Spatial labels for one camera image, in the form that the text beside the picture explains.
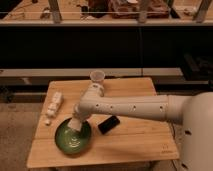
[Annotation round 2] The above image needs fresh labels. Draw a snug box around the green ceramic bowl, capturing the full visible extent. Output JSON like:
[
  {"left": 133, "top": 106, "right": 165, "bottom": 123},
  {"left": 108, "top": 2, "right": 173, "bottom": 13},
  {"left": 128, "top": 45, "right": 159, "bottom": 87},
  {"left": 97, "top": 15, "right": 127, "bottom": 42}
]
[{"left": 54, "top": 118, "right": 92, "bottom": 155}]

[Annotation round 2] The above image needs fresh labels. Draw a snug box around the translucent plastic cup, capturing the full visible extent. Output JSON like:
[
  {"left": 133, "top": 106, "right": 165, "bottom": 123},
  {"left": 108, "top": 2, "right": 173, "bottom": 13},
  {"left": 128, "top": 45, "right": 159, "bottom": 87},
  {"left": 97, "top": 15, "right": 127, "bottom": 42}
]
[{"left": 90, "top": 70, "right": 105, "bottom": 89}]

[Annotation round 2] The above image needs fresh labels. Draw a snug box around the black rectangular block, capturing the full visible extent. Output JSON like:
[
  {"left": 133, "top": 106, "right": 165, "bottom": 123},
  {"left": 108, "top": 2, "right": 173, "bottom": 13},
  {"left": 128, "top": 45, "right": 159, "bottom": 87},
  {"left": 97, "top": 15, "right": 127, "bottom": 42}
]
[{"left": 98, "top": 116, "right": 120, "bottom": 134}]

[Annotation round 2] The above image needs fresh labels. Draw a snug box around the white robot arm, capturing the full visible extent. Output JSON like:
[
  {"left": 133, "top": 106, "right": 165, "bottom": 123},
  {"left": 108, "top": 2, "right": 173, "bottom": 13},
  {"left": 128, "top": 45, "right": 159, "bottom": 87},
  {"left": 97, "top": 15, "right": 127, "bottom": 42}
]
[{"left": 69, "top": 83, "right": 213, "bottom": 171}]

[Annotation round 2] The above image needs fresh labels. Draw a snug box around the wooden folding table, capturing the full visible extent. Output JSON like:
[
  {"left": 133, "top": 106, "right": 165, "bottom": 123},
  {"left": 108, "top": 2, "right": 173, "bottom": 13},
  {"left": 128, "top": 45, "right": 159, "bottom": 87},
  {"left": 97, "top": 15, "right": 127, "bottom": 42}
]
[{"left": 27, "top": 80, "right": 179, "bottom": 169}]

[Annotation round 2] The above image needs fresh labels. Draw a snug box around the white sponge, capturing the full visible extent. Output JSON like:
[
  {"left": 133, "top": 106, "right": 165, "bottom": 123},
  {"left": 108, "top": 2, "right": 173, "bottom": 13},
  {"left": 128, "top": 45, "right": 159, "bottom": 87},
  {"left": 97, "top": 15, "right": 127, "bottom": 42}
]
[{"left": 68, "top": 118, "right": 82, "bottom": 132}]

